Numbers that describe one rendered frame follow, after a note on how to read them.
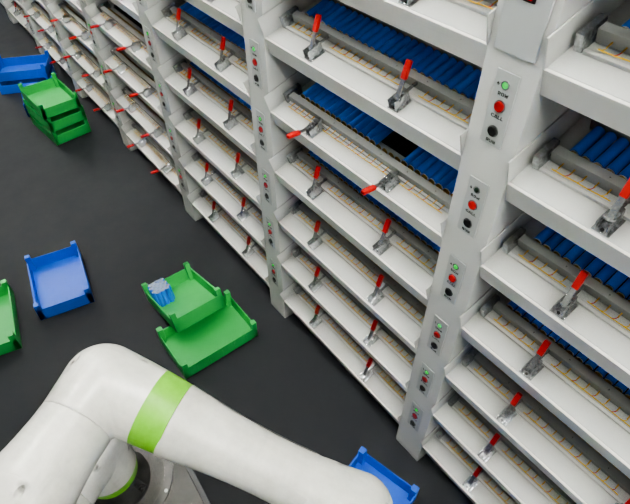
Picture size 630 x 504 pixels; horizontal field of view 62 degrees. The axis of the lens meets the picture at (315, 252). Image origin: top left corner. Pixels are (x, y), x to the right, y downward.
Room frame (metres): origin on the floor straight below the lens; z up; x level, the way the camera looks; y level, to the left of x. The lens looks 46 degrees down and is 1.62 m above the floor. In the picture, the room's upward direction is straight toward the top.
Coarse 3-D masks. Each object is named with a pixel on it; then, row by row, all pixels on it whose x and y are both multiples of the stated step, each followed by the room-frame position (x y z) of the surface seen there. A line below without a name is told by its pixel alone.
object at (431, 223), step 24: (264, 96) 1.22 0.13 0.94; (288, 96) 1.24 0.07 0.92; (288, 120) 1.18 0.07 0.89; (312, 120) 1.16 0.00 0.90; (312, 144) 1.09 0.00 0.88; (336, 144) 1.06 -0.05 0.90; (384, 144) 1.03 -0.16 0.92; (336, 168) 1.03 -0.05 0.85; (360, 168) 0.97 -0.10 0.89; (384, 192) 0.89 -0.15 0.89; (408, 192) 0.88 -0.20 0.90; (408, 216) 0.83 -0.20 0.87; (432, 216) 0.81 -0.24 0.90; (432, 240) 0.78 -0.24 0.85
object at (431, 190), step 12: (300, 96) 1.23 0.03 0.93; (312, 108) 1.17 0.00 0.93; (324, 120) 1.12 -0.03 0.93; (336, 120) 1.11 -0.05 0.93; (336, 132) 1.10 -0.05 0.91; (348, 132) 1.06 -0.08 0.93; (360, 144) 1.02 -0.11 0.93; (372, 144) 1.01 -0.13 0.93; (360, 156) 1.00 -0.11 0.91; (372, 156) 0.99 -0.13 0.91; (384, 156) 0.97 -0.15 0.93; (396, 168) 0.93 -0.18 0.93; (408, 168) 0.92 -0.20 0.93; (408, 180) 0.90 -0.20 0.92; (420, 180) 0.88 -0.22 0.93; (420, 192) 0.86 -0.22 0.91; (432, 192) 0.84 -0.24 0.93; (444, 192) 0.84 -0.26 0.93; (444, 204) 0.82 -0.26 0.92
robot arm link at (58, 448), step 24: (48, 408) 0.36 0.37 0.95; (24, 432) 0.32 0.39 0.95; (48, 432) 0.32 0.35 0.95; (72, 432) 0.32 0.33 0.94; (96, 432) 0.33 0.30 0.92; (0, 456) 0.29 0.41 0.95; (24, 456) 0.29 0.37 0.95; (48, 456) 0.29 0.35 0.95; (72, 456) 0.30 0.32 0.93; (96, 456) 0.31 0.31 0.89; (0, 480) 0.26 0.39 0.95; (24, 480) 0.26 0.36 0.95; (48, 480) 0.26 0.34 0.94; (72, 480) 0.27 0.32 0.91
